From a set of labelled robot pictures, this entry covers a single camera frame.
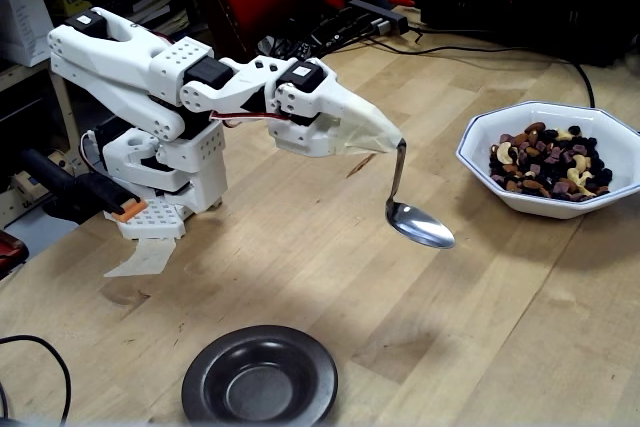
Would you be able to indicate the yellow box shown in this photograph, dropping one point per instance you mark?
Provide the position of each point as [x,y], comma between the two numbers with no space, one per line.
[75,4]

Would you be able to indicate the bent metal spoon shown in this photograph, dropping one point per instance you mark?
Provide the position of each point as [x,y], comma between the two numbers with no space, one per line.
[420,227]

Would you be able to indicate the beige masking tape wrap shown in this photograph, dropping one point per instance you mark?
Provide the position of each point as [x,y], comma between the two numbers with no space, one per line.
[370,132]

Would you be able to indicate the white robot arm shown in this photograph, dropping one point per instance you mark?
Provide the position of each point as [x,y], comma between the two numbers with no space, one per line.
[125,62]

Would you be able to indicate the dark brown metal plate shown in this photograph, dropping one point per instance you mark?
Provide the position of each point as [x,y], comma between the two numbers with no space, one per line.
[260,387]

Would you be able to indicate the nut and dried fruit mix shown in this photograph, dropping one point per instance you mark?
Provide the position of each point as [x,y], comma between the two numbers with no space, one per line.
[540,157]

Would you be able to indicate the small labelled box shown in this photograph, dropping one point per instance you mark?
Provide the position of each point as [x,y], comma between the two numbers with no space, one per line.
[20,197]

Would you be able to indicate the black power strip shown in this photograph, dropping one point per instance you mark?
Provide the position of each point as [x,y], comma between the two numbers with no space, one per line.
[370,8]

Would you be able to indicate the white paper bag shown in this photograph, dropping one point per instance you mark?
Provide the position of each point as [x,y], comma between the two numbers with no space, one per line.
[25,22]

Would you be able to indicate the white octagonal bowl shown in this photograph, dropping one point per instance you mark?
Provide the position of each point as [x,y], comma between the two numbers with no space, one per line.
[482,132]

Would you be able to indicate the dark red stool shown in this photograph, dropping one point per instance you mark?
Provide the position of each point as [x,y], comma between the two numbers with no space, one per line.
[10,252]

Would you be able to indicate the black clamp with orange pad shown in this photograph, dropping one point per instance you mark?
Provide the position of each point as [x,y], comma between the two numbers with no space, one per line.
[75,187]

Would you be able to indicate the stack of books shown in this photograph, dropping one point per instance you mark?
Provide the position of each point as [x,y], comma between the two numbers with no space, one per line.
[140,7]

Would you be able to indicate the wooden shelf rack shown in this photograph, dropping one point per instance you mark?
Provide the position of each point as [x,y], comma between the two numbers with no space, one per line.
[60,92]

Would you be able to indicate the beige masking tape strip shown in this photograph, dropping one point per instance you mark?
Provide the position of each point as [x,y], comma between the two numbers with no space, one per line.
[145,259]

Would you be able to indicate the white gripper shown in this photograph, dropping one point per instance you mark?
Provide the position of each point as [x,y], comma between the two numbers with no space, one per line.
[334,109]

